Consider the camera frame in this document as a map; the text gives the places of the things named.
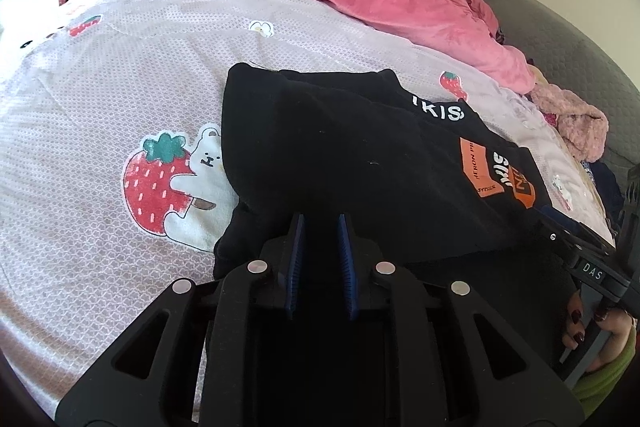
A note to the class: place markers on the dark navy garment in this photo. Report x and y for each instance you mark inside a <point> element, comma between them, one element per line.
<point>605,187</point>

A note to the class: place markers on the grey headboard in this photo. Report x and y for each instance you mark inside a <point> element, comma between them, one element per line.
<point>575,57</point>

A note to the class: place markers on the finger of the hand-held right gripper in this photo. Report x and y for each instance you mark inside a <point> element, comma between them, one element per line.
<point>560,234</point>

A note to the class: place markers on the black long-sleeve shirt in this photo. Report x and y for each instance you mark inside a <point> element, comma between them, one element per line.
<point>325,147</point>

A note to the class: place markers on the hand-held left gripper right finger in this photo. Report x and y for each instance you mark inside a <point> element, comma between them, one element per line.
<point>347,267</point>

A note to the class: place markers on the pink fluffy garment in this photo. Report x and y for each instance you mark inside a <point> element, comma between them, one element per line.
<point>575,122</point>

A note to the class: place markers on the lilac strawberry print bed sheet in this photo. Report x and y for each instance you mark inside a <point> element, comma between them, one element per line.
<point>125,82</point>

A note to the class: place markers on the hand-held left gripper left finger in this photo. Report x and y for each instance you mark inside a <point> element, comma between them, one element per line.
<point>295,267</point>

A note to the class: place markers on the person's right hand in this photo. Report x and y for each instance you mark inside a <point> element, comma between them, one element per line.
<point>620,332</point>

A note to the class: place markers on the person's right forearm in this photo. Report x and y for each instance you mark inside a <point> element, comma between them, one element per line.
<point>610,387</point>

